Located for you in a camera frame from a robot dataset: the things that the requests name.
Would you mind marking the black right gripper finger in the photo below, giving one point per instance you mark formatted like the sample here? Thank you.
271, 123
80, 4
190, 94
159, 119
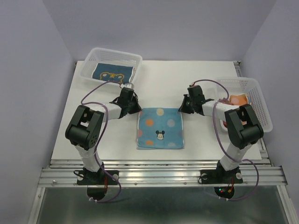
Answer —
191, 111
185, 104

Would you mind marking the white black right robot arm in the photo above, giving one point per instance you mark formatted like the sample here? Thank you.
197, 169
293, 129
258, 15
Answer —
243, 127

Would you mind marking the aluminium mounting rail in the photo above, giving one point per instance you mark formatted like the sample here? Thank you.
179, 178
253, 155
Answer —
173, 173

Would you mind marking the yellow tiger towel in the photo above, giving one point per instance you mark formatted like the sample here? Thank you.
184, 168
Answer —
110, 72

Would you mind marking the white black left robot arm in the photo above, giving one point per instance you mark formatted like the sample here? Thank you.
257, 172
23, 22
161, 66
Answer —
86, 129

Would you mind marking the brown red checked towel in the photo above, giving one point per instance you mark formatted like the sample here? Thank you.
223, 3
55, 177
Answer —
224, 101

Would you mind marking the white perforated basket right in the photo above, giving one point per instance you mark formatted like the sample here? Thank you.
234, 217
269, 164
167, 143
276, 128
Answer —
249, 86

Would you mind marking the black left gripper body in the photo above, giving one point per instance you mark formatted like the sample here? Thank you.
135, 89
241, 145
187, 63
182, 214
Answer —
130, 104

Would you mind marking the light blue orange towel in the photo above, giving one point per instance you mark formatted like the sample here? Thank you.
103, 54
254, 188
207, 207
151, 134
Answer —
160, 128

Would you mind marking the orange polka dot towel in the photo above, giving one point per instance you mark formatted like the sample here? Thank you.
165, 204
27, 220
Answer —
241, 99

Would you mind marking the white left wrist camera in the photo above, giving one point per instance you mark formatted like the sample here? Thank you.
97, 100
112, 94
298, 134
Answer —
130, 85

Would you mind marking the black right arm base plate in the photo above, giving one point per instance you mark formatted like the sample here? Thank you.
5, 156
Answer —
217, 177

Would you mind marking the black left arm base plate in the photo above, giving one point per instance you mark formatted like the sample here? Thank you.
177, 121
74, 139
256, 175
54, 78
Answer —
86, 177

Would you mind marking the white perforated basket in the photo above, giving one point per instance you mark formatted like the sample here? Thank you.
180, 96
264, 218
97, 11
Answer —
101, 55
249, 86

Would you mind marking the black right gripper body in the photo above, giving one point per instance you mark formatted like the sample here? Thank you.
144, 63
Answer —
192, 101

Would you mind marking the white perforated basket left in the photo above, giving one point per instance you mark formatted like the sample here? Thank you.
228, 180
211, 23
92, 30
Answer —
101, 55

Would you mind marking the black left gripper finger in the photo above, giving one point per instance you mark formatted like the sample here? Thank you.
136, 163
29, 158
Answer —
134, 109
136, 102

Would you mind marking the blue white patterned towel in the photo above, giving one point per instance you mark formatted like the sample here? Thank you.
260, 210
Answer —
132, 75

